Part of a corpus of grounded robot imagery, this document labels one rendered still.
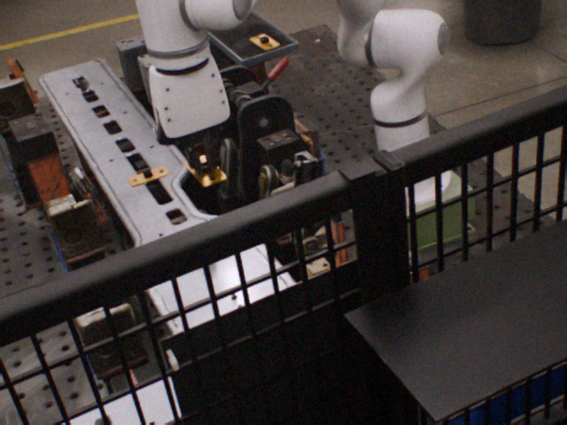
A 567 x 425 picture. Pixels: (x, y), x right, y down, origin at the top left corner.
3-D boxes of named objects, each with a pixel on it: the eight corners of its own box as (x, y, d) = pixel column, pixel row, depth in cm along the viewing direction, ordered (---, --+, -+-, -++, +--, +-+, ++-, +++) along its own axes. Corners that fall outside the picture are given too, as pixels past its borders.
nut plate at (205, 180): (184, 164, 126) (182, 157, 126) (206, 156, 128) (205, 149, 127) (204, 188, 120) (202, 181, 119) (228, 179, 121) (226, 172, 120)
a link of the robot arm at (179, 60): (198, 21, 116) (201, 41, 118) (137, 38, 114) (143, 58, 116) (220, 40, 110) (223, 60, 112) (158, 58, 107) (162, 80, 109)
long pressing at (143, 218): (26, 81, 226) (24, 76, 225) (105, 58, 232) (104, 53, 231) (213, 413, 119) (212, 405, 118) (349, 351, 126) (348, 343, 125)
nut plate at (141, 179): (132, 188, 171) (130, 182, 170) (127, 180, 174) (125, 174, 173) (170, 174, 173) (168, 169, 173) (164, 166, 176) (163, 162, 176)
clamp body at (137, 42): (139, 157, 243) (108, 42, 223) (175, 144, 246) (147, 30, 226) (150, 170, 236) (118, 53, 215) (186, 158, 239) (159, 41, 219)
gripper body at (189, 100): (204, 35, 117) (218, 105, 124) (136, 56, 114) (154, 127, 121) (224, 52, 112) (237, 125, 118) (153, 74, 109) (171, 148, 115)
